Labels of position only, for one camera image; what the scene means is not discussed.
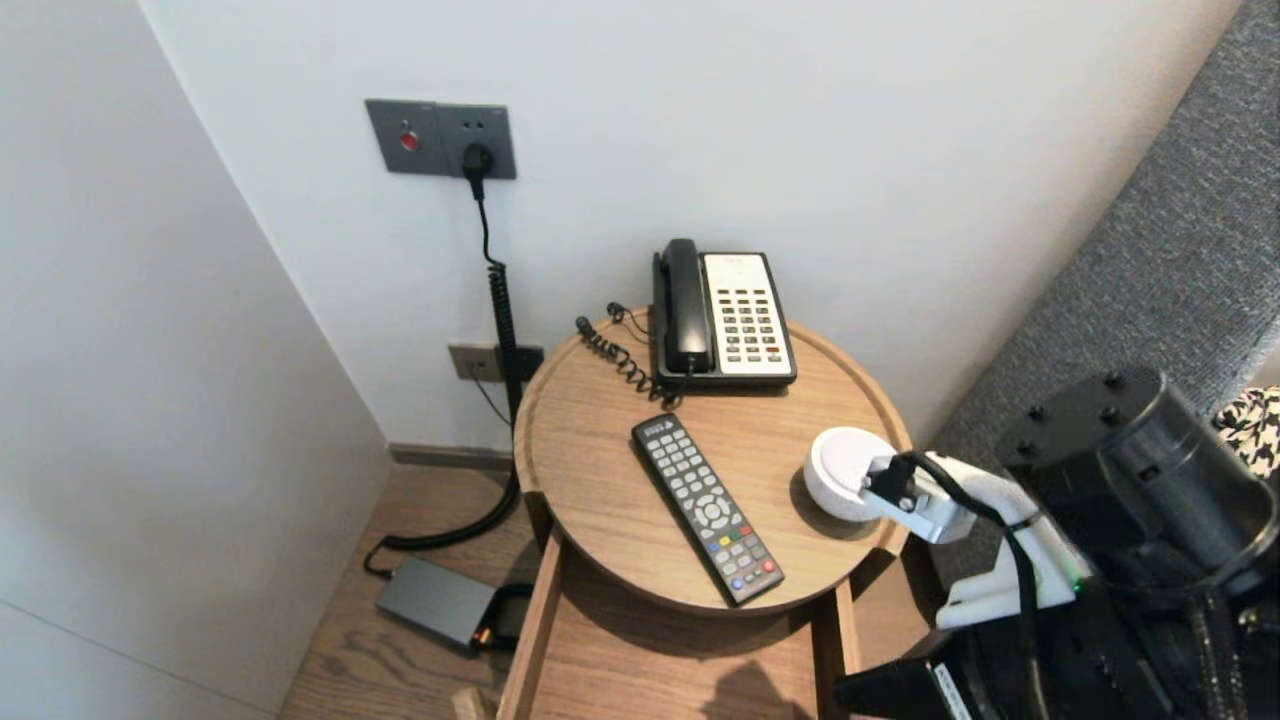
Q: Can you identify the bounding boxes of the beige wall data outlet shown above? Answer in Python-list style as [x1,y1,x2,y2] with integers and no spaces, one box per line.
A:
[448,343,503,385]

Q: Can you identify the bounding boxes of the white round puck speaker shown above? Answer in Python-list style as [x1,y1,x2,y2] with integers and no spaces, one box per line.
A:
[803,427,901,523]

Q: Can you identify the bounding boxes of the black coiled power cable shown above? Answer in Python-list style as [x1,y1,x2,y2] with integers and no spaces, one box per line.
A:
[363,196,525,581]

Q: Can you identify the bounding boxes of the black TV remote control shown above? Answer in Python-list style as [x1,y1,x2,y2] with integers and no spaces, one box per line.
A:
[630,412,786,606]

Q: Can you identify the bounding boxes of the grey wall socket panel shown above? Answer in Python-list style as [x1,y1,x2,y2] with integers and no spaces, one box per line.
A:
[365,98,518,181]

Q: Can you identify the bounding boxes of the black telephone handset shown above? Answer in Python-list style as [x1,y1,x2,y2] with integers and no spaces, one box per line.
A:
[658,238,714,375]

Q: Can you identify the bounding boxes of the black braided sleeve cable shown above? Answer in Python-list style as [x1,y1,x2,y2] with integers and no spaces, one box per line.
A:
[1185,585,1246,720]

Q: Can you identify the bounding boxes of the grey baseboard strip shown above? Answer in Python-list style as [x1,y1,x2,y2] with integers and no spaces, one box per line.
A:
[388,443,516,473]

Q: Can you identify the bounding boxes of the thin black phone wire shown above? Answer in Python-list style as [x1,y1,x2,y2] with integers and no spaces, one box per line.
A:
[468,372,513,429]

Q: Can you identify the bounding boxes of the black and white desk telephone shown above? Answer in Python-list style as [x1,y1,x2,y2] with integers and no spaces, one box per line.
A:
[650,250,798,389]

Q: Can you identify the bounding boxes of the black coiled phone cord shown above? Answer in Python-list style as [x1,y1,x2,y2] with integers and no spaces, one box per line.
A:
[574,302,691,409]

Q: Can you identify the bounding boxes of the round wooden side table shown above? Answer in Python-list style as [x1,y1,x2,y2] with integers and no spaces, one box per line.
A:
[512,306,913,616]
[452,528,866,720]

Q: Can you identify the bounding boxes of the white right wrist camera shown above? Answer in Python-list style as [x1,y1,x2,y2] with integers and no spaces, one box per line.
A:
[862,450,1091,631]

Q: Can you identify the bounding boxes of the black coiled adapter output cable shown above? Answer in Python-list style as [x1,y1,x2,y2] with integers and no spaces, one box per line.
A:
[478,583,536,656]

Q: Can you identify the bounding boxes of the black power plug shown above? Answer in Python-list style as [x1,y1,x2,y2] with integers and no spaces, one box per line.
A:
[461,143,496,202]

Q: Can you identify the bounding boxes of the grey upholstered headboard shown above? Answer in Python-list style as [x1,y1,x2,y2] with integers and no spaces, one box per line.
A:
[930,0,1280,481]

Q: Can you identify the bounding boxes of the grey power adapter brick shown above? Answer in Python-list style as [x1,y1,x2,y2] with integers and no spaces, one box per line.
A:
[376,557,499,653]

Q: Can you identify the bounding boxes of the black white houndstooth pillow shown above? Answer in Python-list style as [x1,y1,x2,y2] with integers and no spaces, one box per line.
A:
[1213,388,1280,479]

